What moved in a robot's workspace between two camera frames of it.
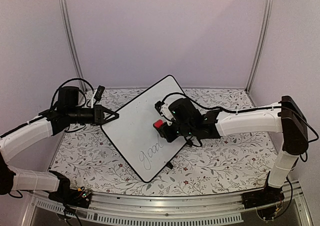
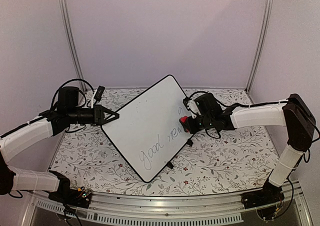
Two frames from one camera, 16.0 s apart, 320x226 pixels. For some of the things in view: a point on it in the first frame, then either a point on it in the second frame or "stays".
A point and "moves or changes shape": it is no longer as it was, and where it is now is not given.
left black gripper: x=99 y=115 stays
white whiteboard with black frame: x=134 y=132 stays
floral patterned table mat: x=236 y=163 stays
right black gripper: x=164 y=130 to x=191 y=127
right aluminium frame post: x=267 y=19 stays
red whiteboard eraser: x=158 y=123 moves or changes shape
